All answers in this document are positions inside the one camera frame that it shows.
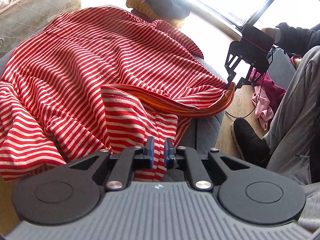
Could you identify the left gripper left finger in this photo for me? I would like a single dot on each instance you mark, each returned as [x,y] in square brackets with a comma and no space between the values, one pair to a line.
[131,159]

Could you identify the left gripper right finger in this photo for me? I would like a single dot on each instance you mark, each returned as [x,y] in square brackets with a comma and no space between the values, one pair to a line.
[189,161]

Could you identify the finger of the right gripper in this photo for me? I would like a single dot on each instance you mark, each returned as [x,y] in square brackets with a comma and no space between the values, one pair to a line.
[231,74]
[243,81]

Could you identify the red white striped shirt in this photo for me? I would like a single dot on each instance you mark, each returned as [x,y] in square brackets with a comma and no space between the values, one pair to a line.
[102,78]

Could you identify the right forearm dark sleeve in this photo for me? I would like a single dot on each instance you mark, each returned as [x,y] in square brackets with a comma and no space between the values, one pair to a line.
[296,40]

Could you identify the pink magenta clothes pile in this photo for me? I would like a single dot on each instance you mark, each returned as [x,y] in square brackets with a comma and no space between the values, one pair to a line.
[270,89]

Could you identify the person's right hand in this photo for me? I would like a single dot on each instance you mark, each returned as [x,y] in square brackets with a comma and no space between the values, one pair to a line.
[274,33]

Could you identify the black shoe white sole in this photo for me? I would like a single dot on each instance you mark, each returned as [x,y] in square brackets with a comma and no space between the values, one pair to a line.
[251,147]

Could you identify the grey trouser leg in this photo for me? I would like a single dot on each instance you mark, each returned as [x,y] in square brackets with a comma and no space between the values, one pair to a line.
[292,132]

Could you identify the dark navy folded garment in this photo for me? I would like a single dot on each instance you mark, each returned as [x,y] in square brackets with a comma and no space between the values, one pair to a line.
[170,9]

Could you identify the maroon folded garment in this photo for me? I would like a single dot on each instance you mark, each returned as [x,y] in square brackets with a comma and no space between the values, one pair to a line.
[148,16]

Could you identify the yellow striped folded garment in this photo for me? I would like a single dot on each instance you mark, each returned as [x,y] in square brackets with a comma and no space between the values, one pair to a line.
[144,7]

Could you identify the white quilted mattress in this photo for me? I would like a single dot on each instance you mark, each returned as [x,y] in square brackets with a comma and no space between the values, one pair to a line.
[27,17]

